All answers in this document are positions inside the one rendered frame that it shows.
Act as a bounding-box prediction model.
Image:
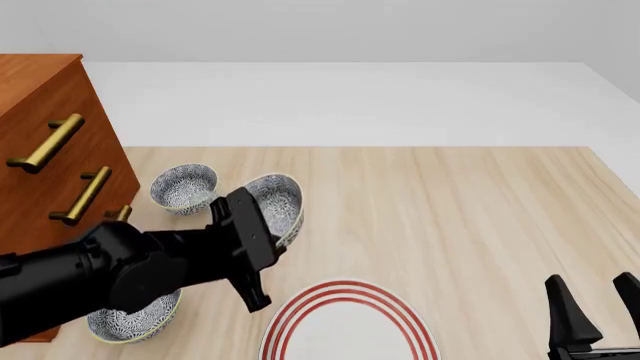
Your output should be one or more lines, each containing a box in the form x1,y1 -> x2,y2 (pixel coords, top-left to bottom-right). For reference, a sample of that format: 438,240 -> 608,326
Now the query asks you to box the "white plate with red rings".
258,277 -> 443,360

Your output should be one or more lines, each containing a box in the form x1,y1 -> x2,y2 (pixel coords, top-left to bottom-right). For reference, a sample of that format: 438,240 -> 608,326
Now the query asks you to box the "wooden cabinet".
0,54 -> 142,344

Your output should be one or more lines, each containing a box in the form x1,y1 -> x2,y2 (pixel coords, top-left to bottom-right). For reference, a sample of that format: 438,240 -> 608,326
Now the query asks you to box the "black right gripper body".
546,341 -> 640,360

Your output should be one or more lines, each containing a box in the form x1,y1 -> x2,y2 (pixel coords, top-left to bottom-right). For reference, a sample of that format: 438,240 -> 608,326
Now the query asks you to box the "long brass drawer handle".
48,165 -> 113,227
5,113 -> 86,175
103,204 -> 134,224

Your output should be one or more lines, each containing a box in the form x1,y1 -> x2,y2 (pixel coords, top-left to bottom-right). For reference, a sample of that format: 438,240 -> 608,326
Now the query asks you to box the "patterned blue-white bowl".
86,287 -> 183,345
240,173 -> 306,252
149,162 -> 222,218

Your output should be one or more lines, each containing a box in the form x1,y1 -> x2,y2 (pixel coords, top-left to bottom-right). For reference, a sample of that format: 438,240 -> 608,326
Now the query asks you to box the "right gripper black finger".
612,271 -> 640,332
544,273 -> 604,349

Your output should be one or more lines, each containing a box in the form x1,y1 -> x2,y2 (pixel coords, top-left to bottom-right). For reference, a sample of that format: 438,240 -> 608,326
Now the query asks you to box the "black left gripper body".
206,195 -> 274,314

